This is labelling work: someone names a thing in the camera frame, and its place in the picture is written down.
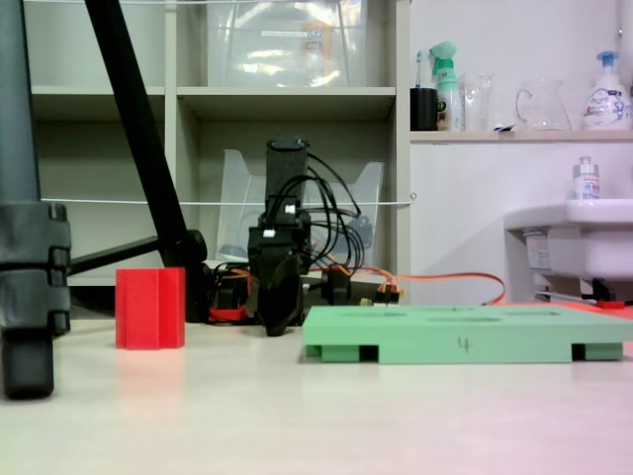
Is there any white sink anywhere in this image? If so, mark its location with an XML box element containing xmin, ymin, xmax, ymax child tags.
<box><xmin>502</xmin><ymin>198</ymin><xmax>633</xmax><ymax>299</ymax></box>

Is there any beige shelf unit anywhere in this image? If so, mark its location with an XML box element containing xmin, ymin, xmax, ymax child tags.
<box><xmin>22</xmin><ymin>0</ymin><xmax>412</xmax><ymax>298</ymax></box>

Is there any black wire connector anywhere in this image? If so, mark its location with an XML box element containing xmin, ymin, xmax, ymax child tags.
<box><xmin>373</xmin><ymin>279</ymin><xmax>407</xmax><ymax>307</ymax></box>

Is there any black tripod brace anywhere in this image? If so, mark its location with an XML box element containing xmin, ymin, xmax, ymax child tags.
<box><xmin>67</xmin><ymin>236</ymin><xmax>164</xmax><ymax>276</ymax></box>

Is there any black gripper wire loop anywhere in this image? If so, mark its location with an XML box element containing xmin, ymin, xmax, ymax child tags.
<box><xmin>304</xmin><ymin>151</ymin><xmax>368</xmax><ymax>271</ymax></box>

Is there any black cup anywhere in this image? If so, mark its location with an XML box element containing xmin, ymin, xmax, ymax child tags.
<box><xmin>409</xmin><ymin>87</ymin><xmax>440</xmax><ymax>133</ymax></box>

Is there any green spray bottle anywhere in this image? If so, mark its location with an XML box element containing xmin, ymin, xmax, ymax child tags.
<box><xmin>428</xmin><ymin>41</ymin><xmax>464</xmax><ymax>133</ymax></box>

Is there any clear plastic storage box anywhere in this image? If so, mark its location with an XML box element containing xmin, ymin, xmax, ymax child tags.
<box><xmin>205</xmin><ymin>0</ymin><xmax>371</xmax><ymax>89</ymax></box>

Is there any small clear sanitizer bottle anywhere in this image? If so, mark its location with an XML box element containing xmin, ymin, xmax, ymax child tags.
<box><xmin>572</xmin><ymin>156</ymin><xmax>602</xmax><ymax>202</ymax></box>

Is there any clear measuring cup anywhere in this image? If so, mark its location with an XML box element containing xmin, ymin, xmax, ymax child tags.
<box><xmin>459</xmin><ymin>72</ymin><xmax>496</xmax><ymax>133</ymax></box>

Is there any clear plastic tray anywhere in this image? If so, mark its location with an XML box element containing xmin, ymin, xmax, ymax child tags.
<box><xmin>216</xmin><ymin>147</ymin><xmax>386</xmax><ymax>263</ymax></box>

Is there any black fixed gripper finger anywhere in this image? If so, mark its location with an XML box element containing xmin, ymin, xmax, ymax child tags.
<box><xmin>256</xmin><ymin>266</ymin><xmax>287</xmax><ymax>338</ymax></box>

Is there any black tripod leg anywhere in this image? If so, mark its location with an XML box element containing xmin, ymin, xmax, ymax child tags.
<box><xmin>83</xmin><ymin>0</ymin><xmax>208</xmax><ymax>271</ymax></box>

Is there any red cross columnar block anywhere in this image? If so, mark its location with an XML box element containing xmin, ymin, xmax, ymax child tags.
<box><xmin>115</xmin><ymin>266</ymin><xmax>187</xmax><ymax>350</ymax></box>

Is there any green shape hole board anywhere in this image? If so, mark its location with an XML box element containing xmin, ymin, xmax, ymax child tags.
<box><xmin>301</xmin><ymin>305</ymin><xmax>633</xmax><ymax>365</ymax></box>

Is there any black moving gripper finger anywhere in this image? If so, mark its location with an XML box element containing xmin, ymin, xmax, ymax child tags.
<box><xmin>270</xmin><ymin>254</ymin><xmax>305</xmax><ymax>328</ymax></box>

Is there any grey tripod leg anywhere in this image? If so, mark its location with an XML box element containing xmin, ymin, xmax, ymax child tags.
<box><xmin>0</xmin><ymin>0</ymin><xmax>73</xmax><ymax>400</ymax></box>

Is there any clear glass pitcher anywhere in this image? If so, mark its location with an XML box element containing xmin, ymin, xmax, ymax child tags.
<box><xmin>515</xmin><ymin>78</ymin><xmax>573</xmax><ymax>132</ymax></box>

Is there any orange flat cable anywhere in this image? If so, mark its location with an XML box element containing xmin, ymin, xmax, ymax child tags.
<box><xmin>345</xmin><ymin>266</ymin><xmax>507</xmax><ymax>306</ymax></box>

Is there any white pump soap bottle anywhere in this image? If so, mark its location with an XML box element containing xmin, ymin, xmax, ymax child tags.
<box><xmin>582</xmin><ymin>50</ymin><xmax>633</xmax><ymax>132</ymax></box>

